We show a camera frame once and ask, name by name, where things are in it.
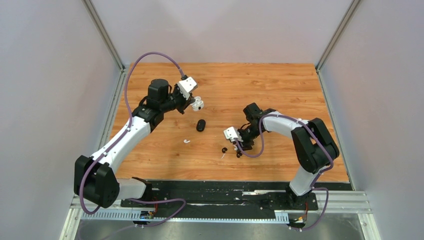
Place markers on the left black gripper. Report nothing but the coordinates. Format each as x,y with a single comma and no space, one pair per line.
185,103

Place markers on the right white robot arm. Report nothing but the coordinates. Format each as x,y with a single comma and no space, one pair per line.
315,148

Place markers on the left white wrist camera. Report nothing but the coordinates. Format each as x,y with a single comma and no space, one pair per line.
187,86

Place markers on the aluminium corner post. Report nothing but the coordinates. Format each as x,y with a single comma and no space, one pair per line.
352,8
95,17

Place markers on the black earbud charging case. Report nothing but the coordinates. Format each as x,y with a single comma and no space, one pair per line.
200,126

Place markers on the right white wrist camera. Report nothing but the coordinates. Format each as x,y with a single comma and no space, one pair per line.
232,134

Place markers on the white slotted cable duct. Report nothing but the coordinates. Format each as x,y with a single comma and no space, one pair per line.
130,215

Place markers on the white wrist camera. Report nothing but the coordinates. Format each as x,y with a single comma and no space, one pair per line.
232,134
187,86

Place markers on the white earbud charging case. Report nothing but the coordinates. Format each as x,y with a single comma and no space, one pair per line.
197,103

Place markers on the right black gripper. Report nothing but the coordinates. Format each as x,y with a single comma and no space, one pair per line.
245,145

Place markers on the right aluminium corner post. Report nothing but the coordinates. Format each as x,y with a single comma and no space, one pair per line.
352,8

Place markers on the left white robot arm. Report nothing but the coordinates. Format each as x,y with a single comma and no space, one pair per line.
95,175

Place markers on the left aluminium corner post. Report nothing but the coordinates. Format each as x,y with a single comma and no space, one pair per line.
95,17

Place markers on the aluminium frame rail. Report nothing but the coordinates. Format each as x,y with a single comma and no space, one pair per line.
336,209

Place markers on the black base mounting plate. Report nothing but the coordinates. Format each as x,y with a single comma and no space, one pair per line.
227,198

